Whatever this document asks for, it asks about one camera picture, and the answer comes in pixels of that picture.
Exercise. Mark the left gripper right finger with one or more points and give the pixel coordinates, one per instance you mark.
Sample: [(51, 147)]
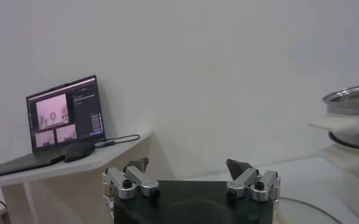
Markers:
[(246, 179)]

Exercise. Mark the black computer mouse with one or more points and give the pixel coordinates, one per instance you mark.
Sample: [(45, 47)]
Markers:
[(79, 151)]

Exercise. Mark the cream electric cooker pot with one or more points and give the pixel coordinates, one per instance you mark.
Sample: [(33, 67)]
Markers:
[(356, 182)]

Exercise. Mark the black laptop beside mouse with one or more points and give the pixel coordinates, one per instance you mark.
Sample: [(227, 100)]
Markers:
[(66, 112)]

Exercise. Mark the white side desk with mouse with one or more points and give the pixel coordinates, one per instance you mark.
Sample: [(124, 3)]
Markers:
[(90, 182)]

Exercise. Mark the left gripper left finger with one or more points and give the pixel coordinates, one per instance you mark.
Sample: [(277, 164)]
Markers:
[(136, 181)]

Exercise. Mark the steel perforated steamer basket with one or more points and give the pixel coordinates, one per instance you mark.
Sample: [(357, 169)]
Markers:
[(353, 124)]

